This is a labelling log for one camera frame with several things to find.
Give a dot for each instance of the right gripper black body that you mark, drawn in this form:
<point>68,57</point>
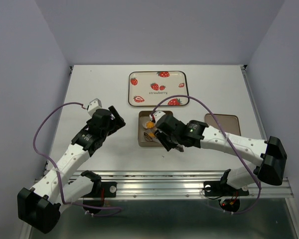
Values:
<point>176,139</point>

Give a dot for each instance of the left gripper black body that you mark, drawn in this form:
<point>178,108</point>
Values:
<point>115,124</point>

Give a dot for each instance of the beige tin lid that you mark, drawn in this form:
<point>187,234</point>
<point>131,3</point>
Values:
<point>230,123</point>

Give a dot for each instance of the metal tongs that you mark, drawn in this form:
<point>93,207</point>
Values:
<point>162,141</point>

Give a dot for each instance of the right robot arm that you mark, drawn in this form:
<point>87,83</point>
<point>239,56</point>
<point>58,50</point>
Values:
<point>201,135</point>

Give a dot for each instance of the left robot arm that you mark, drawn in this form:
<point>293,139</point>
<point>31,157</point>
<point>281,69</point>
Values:
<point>42,205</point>

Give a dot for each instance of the white paper cup front left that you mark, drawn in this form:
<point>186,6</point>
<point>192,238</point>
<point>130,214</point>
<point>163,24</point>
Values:
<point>148,138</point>

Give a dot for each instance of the beige square cookie tin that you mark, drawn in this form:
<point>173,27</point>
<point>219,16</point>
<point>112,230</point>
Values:
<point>143,117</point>

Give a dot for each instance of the strawberry print tray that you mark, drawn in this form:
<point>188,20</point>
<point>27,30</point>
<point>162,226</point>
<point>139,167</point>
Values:
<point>147,89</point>

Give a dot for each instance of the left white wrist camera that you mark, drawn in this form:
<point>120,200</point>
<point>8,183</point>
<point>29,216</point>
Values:
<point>94,106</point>

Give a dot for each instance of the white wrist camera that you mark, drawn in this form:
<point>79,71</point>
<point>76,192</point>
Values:
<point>94,106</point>
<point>156,116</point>

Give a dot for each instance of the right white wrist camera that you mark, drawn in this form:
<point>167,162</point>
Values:
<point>156,116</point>

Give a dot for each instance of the aluminium front frame rail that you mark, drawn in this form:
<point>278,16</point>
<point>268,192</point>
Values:
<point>159,185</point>

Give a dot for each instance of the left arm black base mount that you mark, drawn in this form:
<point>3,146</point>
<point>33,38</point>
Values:
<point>100,191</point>

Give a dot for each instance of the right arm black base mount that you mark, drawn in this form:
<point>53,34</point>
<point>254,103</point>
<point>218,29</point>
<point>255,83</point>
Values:
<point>228,197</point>

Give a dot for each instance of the aluminium table edge rail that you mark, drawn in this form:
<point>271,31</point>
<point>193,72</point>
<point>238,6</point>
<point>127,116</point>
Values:
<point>256,112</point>

